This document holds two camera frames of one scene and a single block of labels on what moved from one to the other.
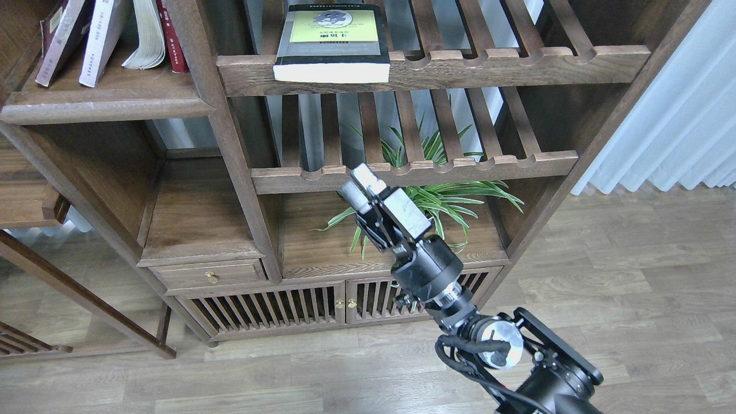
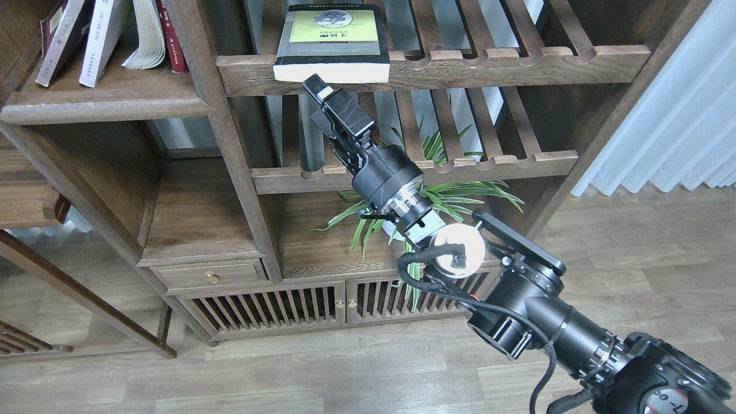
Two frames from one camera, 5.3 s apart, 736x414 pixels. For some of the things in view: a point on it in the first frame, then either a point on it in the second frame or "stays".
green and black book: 332,43 stays
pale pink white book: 107,23 stays
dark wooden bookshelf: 212,138 stays
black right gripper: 395,225 -> 378,173
